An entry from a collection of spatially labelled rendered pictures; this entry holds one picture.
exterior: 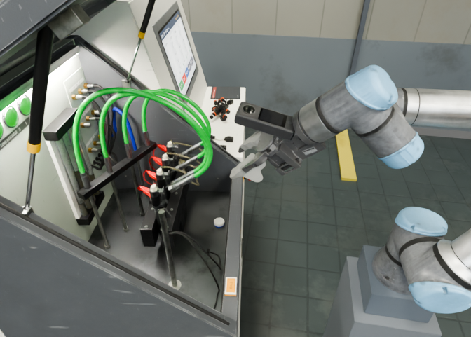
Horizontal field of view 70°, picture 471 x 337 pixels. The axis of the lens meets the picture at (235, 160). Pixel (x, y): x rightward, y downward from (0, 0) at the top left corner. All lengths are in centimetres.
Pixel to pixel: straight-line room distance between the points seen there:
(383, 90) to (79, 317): 79
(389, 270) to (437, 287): 23
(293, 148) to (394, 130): 19
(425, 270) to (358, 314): 32
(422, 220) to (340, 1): 250
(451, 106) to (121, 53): 96
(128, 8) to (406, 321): 125
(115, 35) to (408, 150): 94
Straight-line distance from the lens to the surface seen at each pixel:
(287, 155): 66
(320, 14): 325
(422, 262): 91
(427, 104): 76
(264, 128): 63
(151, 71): 122
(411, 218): 98
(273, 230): 239
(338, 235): 245
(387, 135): 61
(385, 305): 113
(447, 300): 91
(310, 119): 60
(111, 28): 122
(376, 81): 56
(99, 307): 86
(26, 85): 95
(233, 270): 99
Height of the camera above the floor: 175
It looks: 36 degrees down
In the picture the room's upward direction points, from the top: straight up
